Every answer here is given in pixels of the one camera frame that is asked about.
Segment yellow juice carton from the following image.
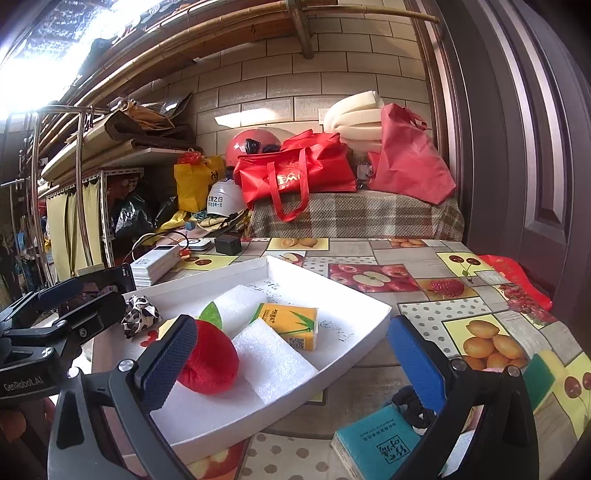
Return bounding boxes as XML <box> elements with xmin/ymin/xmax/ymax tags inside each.
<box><xmin>249</xmin><ymin>302</ymin><xmax>319</xmax><ymax>352</ymax></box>

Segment fruit print tablecloth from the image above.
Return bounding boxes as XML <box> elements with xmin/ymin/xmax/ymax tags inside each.
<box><xmin>90</xmin><ymin>236</ymin><xmax>587</xmax><ymax>480</ymax></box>

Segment bamboo poles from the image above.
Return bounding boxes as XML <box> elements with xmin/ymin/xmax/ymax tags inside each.
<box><xmin>46</xmin><ymin>0</ymin><xmax>439</xmax><ymax>121</ymax></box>

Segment dark knotted hair scrunchie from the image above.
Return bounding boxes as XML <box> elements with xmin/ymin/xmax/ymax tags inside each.
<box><xmin>392</xmin><ymin>385</ymin><xmax>437</xmax><ymax>432</ymax></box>

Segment teal tissue pack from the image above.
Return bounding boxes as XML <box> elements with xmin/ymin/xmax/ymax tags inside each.
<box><xmin>330</xmin><ymin>404</ymin><xmax>446</xmax><ymax>480</ymax></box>

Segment red tote bag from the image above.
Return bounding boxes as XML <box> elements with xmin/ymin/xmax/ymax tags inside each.
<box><xmin>232</xmin><ymin>129</ymin><xmax>358</xmax><ymax>223</ymax></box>

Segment black charger box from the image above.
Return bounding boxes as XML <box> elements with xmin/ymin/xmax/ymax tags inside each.
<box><xmin>214</xmin><ymin>234</ymin><xmax>243</xmax><ymax>254</ymax></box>

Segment white foam rolls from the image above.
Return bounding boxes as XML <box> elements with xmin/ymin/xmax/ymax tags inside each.
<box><xmin>322</xmin><ymin>91</ymin><xmax>398</xmax><ymax>155</ymax></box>

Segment metal angle shelf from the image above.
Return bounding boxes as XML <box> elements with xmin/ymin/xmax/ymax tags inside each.
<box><xmin>37</xmin><ymin>147</ymin><xmax>204</xmax><ymax>278</ymax></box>

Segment red helmet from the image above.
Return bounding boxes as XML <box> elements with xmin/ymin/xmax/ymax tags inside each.
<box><xmin>224</xmin><ymin>128</ymin><xmax>296</xmax><ymax>171</ymax></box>

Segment yellow curtain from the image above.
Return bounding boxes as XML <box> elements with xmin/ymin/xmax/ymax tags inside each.
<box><xmin>46</xmin><ymin>180</ymin><xmax>105</xmax><ymax>278</ymax></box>

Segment plaid blanket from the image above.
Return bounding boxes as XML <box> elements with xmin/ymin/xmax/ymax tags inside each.
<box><xmin>249</xmin><ymin>187</ymin><xmax>465</xmax><ymax>243</ymax></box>

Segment white cardboard tray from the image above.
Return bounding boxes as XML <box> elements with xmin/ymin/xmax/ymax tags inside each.
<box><xmin>90</xmin><ymin>255</ymin><xmax>392</xmax><ymax>453</ymax></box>

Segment flat red printed bag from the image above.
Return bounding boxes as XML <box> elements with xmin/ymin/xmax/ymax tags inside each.
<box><xmin>478</xmin><ymin>254</ymin><xmax>555</xmax><ymax>312</ymax></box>

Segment yellow shopping bag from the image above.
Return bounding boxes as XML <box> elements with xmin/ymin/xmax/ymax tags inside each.
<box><xmin>174</xmin><ymin>150</ymin><xmax>226</xmax><ymax>213</ymax></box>

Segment black white patterned cloth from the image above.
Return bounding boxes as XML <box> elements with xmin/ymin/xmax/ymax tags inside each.
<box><xmin>121</xmin><ymin>294</ymin><xmax>161</xmax><ymax>340</ymax></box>

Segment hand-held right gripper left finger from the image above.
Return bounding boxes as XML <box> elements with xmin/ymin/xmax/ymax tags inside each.
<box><xmin>46</xmin><ymin>315</ymin><xmax>199</xmax><ymax>480</ymax></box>

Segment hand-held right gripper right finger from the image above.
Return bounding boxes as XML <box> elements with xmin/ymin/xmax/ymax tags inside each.
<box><xmin>383</xmin><ymin>316</ymin><xmax>541</xmax><ymax>480</ymax></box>

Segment crumpled red fabric bag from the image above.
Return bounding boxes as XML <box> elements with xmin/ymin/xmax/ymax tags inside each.
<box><xmin>367</xmin><ymin>102</ymin><xmax>458</xmax><ymax>205</ymax></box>

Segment brown folded cardboard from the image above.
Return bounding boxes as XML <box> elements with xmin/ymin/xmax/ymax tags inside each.
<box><xmin>102</xmin><ymin>92</ymin><xmax>195</xmax><ymax>151</ymax></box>

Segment chrome pipe rack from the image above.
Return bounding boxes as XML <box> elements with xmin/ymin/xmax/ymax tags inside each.
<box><xmin>28</xmin><ymin>104</ymin><xmax>121</xmax><ymax>278</ymax></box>

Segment red plush apple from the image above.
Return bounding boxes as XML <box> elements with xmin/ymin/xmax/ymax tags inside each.
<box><xmin>175</xmin><ymin>302</ymin><xmax>241</xmax><ymax>395</ymax></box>

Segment white helmet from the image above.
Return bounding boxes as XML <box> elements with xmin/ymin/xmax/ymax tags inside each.
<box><xmin>206</xmin><ymin>180</ymin><xmax>247</xmax><ymax>217</ymax></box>

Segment brown metal door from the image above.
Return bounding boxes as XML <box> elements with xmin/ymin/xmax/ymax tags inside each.
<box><xmin>416</xmin><ymin>0</ymin><xmax>591</xmax><ymax>296</ymax></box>

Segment yellow green sponge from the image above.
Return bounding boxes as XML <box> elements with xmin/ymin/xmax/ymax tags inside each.
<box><xmin>522</xmin><ymin>353</ymin><xmax>566</xmax><ymax>388</ymax></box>

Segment black plastic bag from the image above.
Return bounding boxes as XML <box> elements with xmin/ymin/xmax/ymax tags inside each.
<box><xmin>115</xmin><ymin>191</ymin><xmax>178</xmax><ymax>238</ymax></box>

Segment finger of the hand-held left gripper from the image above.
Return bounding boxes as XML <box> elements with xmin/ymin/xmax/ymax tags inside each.
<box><xmin>0</xmin><ymin>292</ymin><xmax>127</xmax><ymax>365</ymax></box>
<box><xmin>0</xmin><ymin>263</ymin><xmax>136</xmax><ymax>325</ymax></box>

